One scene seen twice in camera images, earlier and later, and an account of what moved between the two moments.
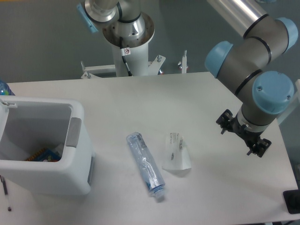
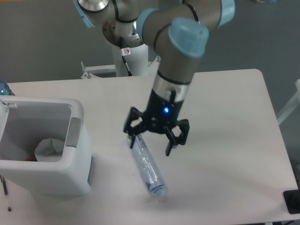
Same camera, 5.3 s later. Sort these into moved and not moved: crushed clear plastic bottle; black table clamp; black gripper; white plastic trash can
Moved: black gripper
Not moved: black table clamp; white plastic trash can; crushed clear plastic bottle
